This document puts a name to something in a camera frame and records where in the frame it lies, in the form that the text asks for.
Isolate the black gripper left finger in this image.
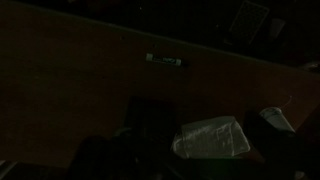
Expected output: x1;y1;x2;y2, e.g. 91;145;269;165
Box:
66;133;141;180

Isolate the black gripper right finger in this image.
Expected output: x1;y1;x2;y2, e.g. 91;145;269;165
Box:
243;111;309;180

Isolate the white cup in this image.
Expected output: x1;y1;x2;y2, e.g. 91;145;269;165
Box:
258;106;296;134

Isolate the black and white marker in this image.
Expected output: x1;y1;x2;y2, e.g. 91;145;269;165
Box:
145;52;192;68

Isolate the white towel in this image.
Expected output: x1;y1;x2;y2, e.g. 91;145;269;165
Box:
171;115;252;160

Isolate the dark box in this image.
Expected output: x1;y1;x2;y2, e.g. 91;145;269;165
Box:
225;0;271;46

